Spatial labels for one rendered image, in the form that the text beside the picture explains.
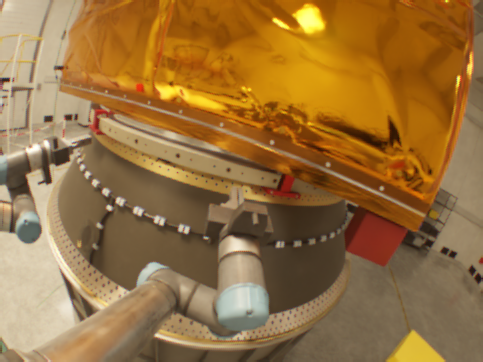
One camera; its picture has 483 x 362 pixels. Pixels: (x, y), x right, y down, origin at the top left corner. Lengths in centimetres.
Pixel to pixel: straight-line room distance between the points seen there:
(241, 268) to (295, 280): 55
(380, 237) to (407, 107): 36
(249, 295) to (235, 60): 53
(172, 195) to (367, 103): 60
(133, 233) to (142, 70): 56
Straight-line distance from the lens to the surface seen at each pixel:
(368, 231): 66
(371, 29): 58
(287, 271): 82
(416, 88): 56
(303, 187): 73
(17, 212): 60
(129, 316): 30
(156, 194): 71
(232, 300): 30
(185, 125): 69
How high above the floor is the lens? 188
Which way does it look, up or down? 19 degrees down
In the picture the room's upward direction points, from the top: 18 degrees clockwise
